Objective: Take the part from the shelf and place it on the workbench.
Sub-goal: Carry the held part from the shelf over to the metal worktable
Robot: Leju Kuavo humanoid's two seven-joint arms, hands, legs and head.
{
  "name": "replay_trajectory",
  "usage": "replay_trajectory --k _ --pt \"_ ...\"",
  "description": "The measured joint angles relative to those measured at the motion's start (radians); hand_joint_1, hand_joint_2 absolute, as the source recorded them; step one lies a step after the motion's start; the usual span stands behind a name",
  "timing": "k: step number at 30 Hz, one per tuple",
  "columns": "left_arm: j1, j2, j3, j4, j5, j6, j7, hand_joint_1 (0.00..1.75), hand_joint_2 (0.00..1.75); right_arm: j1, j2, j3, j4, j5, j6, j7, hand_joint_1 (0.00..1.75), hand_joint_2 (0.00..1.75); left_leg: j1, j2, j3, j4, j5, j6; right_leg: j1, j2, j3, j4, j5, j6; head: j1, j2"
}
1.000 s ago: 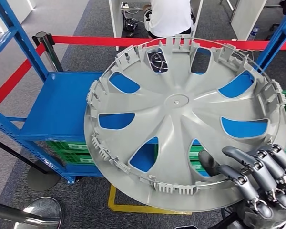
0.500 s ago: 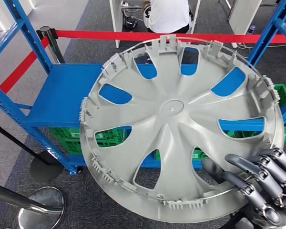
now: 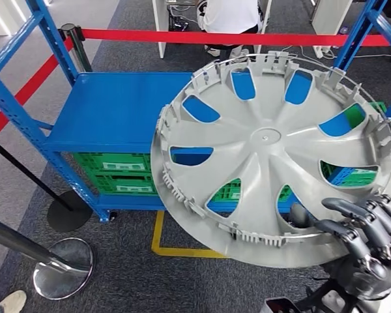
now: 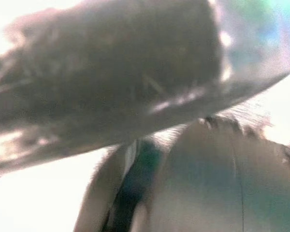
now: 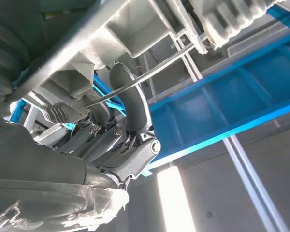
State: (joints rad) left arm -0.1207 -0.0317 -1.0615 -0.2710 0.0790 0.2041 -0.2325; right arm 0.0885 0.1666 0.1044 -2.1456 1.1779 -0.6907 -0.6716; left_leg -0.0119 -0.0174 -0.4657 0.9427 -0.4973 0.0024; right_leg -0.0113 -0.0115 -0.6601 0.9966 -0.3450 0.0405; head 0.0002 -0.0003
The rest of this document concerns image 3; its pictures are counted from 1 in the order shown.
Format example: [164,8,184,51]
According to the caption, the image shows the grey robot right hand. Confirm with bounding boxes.
[289,194,391,303]

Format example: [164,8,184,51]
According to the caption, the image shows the grey plastic wheel cover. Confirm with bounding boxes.
[150,51,391,269]

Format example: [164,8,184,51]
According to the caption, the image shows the blue metal shelf rack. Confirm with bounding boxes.
[0,0,391,223]

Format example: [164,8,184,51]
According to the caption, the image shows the green plastic crate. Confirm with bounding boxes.
[320,162,378,188]
[72,152,152,175]
[344,100,391,165]
[208,177,294,204]
[91,171,157,196]

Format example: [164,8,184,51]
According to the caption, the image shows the white desk panel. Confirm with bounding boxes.
[310,0,354,37]

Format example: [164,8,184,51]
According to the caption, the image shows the red barrier belt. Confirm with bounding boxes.
[0,38,75,145]
[82,27,391,48]

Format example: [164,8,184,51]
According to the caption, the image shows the black bag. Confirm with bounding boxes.
[168,4,191,32]

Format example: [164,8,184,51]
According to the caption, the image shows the white desk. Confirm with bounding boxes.
[151,0,273,59]

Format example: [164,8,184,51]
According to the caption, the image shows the black stanchion pole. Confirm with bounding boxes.
[0,140,94,234]

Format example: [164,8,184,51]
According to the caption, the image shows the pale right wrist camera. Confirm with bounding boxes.
[259,296,301,313]

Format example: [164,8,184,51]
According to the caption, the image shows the chrome stanchion post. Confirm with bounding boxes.
[0,215,95,301]

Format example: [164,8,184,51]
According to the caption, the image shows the dark stanchion post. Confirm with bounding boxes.
[60,23,92,74]

